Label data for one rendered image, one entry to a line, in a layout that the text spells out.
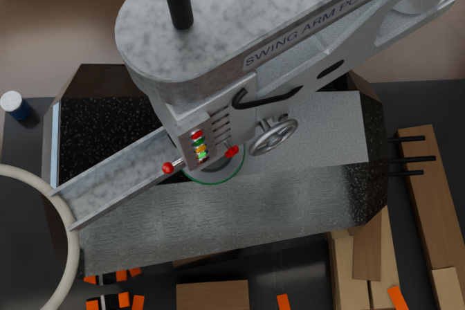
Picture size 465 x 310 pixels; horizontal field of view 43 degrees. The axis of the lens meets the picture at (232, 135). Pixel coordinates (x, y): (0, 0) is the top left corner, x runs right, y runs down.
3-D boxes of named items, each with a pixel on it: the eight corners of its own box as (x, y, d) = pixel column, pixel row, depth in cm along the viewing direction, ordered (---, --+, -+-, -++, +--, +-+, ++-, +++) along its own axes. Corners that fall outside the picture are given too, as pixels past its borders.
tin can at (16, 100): (24, 97, 287) (14, 86, 275) (34, 112, 285) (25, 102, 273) (6, 108, 286) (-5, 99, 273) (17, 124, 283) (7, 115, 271)
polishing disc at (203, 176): (240, 115, 191) (240, 113, 190) (247, 179, 184) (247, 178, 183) (174, 122, 190) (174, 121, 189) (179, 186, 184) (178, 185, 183)
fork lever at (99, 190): (257, 64, 175) (257, 57, 170) (293, 115, 170) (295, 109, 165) (47, 185, 164) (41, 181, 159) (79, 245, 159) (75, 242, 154)
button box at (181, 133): (212, 147, 150) (204, 106, 123) (217, 156, 149) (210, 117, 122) (185, 163, 148) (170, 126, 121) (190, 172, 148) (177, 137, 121)
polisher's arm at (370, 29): (399, -22, 183) (450, -141, 136) (445, 35, 177) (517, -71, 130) (195, 99, 172) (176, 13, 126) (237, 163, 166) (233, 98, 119)
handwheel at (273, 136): (277, 107, 164) (280, 86, 150) (298, 136, 161) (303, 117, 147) (232, 135, 162) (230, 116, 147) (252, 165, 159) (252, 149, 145)
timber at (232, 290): (180, 314, 254) (176, 313, 243) (179, 286, 258) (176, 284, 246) (250, 310, 254) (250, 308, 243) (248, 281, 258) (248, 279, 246)
